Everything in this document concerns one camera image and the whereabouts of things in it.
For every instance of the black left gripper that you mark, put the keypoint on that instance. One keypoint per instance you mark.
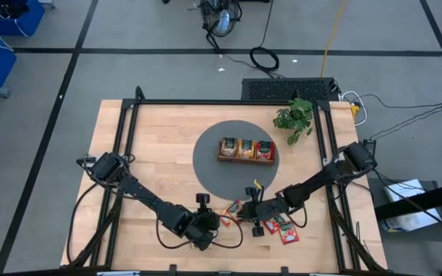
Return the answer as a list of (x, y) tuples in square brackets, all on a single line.
[(203, 226)]

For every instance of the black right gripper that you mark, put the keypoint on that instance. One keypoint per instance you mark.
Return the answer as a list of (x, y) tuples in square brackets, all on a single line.
[(263, 210)]

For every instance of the mango magic tea packet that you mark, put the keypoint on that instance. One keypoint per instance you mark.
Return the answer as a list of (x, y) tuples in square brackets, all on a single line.
[(231, 212), (247, 149)]

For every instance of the vanilla cinnamon apple tea packet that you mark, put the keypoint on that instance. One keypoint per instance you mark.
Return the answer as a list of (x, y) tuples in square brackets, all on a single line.
[(229, 147)]

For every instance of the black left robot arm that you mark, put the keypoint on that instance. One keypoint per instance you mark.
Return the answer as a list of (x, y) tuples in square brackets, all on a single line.
[(140, 191)]

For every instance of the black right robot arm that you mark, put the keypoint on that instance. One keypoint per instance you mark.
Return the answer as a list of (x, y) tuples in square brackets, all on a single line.
[(320, 178)]

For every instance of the yellow tag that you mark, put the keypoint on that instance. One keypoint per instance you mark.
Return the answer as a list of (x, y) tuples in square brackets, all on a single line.
[(258, 184)]

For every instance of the grey round woven placemat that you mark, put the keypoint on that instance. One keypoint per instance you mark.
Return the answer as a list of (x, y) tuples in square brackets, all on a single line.
[(213, 180)]

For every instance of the wooden three-compartment tray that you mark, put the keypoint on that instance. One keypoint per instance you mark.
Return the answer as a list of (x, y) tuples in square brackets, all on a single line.
[(244, 162)]

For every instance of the potted green plant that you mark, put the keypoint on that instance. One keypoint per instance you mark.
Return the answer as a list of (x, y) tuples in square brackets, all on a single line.
[(295, 117)]

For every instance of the black perforated computer case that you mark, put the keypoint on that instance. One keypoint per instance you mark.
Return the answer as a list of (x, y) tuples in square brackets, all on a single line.
[(282, 90)]

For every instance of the yellow plug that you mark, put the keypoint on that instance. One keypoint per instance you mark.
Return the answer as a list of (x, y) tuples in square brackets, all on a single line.
[(354, 110)]

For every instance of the white paper box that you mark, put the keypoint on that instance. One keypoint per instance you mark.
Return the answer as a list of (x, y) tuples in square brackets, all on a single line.
[(405, 188)]

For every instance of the black beam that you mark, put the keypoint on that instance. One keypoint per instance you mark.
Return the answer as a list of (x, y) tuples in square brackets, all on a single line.
[(428, 199)]

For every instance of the black floor fan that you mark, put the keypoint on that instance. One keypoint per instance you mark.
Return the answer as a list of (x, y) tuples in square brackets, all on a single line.
[(223, 21)]

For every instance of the black metal table frame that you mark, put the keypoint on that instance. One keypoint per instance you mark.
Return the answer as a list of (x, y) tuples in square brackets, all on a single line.
[(225, 102)]

